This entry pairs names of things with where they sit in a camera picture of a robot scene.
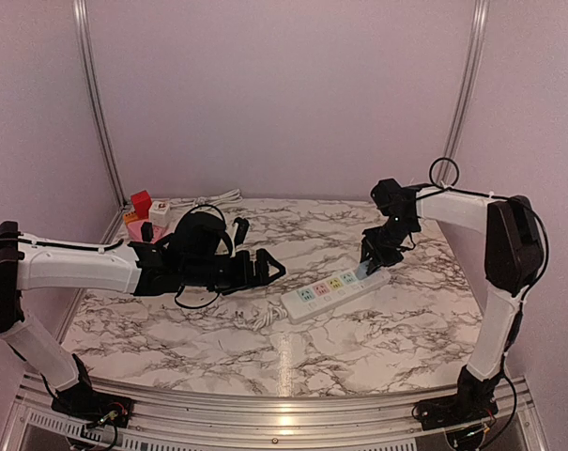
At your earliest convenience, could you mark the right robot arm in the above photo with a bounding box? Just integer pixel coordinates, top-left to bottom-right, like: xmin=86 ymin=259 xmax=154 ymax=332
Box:
xmin=361 ymin=179 xmax=549 ymax=430

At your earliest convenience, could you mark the right aluminium frame post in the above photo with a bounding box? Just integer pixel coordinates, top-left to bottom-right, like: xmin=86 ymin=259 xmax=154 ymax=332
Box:
xmin=431 ymin=0 xmax=490 ymax=183

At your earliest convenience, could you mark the white orange-strip cable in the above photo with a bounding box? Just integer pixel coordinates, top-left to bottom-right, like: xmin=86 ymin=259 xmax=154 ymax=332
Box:
xmin=168 ymin=188 xmax=243 ymax=210

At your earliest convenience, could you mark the white multicolour power strip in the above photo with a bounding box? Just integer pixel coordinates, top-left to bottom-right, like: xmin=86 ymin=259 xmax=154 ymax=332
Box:
xmin=281 ymin=267 xmax=391 ymax=324

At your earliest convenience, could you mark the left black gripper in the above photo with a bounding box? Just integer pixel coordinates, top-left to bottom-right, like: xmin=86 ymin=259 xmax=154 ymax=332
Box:
xmin=183 ymin=248 xmax=285 ymax=296

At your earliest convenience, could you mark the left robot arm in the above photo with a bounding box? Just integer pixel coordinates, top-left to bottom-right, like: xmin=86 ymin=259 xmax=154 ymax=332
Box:
xmin=0 ymin=204 xmax=286 ymax=420

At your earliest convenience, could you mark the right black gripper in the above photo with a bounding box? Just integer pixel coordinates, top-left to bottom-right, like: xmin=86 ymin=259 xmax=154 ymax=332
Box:
xmin=362 ymin=216 xmax=418 ymax=272

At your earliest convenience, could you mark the pink triangular power strip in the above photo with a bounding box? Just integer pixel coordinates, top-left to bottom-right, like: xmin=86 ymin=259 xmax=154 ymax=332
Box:
xmin=126 ymin=220 xmax=167 ymax=243

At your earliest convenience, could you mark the white cube socket adapter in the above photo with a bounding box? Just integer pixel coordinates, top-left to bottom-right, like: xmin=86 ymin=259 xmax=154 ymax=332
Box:
xmin=148 ymin=200 xmax=171 ymax=228

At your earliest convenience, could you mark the red cube socket adapter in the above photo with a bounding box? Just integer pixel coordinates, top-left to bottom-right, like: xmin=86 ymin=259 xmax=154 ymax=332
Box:
xmin=130 ymin=190 xmax=153 ymax=219

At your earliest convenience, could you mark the white bundled strip cable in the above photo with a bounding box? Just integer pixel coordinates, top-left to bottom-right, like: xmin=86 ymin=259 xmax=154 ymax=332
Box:
xmin=236 ymin=303 xmax=288 ymax=332

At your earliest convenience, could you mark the aluminium front rail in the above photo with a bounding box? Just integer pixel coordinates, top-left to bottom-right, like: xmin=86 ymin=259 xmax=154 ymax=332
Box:
xmin=0 ymin=373 xmax=550 ymax=450

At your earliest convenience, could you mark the blue small plug adapter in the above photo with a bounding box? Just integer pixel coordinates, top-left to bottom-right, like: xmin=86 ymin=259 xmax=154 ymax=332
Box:
xmin=355 ymin=261 xmax=370 ymax=280

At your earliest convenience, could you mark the orange power strip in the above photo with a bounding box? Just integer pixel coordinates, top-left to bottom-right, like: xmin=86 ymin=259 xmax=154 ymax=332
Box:
xmin=123 ymin=210 xmax=140 ymax=225

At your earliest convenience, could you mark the aluminium frame post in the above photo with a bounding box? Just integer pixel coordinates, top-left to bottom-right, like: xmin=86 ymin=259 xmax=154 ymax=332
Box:
xmin=71 ymin=0 xmax=128 ymax=208
xmin=431 ymin=0 xmax=490 ymax=183

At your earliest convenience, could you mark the left aluminium frame post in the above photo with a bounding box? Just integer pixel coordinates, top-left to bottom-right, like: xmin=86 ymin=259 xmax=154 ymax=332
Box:
xmin=71 ymin=0 xmax=128 ymax=208

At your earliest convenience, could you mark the black power adapter with cable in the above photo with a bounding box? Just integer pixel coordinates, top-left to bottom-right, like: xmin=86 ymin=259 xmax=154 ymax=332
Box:
xmin=140 ymin=222 xmax=154 ymax=242

